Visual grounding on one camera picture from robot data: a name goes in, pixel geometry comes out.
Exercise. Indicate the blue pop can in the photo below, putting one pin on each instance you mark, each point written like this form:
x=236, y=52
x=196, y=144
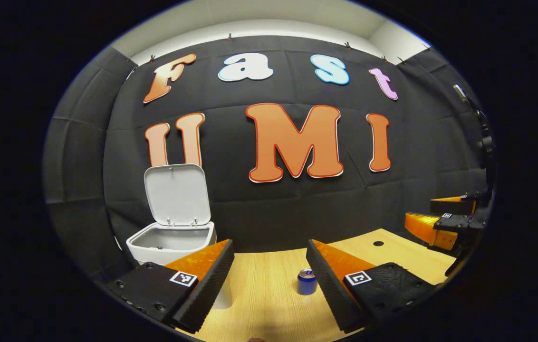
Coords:
x=307, y=284

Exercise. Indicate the black backdrop cloth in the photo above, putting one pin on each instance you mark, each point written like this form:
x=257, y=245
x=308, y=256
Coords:
x=231, y=209

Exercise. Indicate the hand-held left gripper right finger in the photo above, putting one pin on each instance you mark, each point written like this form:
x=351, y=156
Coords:
x=323, y=285

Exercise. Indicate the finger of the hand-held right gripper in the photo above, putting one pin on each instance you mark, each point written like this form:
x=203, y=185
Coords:
x=454, y=223
x=449, y=205

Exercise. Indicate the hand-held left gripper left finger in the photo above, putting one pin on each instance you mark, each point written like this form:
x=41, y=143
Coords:
x=209, y=287

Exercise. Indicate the wooden desktop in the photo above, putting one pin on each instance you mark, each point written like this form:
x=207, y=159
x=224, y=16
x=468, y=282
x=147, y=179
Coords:
x=259, y=299

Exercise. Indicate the white desktop garbage bin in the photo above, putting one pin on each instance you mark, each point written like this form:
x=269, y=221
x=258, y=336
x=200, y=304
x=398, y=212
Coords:
x=178, y=194

